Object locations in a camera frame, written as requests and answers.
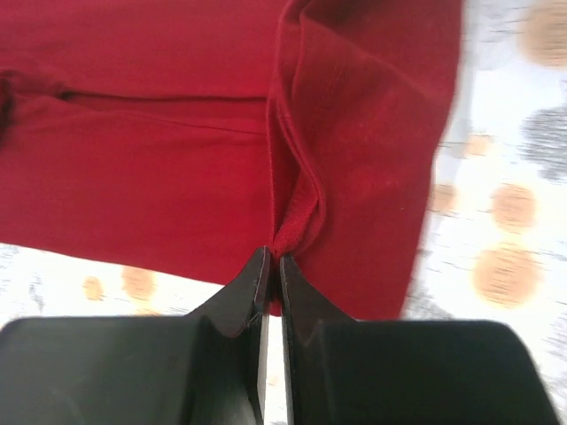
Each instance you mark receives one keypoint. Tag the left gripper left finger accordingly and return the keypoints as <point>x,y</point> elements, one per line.
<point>206,367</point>

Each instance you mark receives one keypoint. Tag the floral patterned table mat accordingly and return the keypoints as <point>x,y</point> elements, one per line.
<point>494,242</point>

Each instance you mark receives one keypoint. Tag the dark red t shirt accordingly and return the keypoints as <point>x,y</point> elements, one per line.
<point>180,136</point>

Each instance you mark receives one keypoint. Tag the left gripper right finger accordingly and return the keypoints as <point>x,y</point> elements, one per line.
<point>339,370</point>

